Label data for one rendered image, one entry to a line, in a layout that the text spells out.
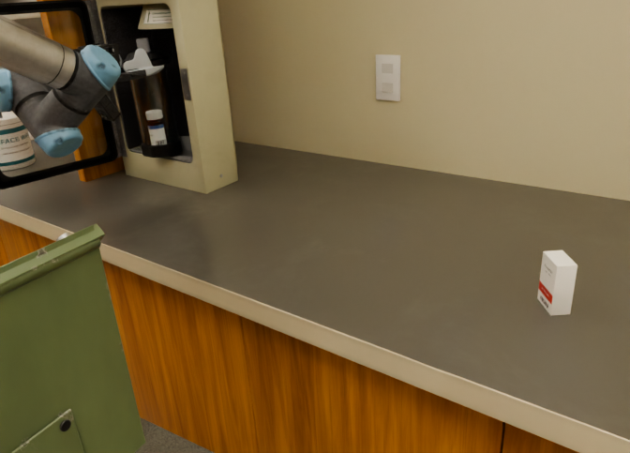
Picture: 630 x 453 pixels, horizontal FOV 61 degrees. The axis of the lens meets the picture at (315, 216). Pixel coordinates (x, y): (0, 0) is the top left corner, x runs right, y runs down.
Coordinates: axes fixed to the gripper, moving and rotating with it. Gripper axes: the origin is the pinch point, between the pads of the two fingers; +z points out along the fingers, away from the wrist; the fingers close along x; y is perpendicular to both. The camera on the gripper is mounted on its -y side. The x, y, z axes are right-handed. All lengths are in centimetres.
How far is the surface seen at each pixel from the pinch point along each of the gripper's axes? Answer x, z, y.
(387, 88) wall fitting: -40, 42, -11
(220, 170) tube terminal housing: -14.1, 4.8, -24.7
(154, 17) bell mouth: -2.3, 3.1, 11.1
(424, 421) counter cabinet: -84, -28, -40
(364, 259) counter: -64, -11, -29
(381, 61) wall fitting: -38, 42, -5
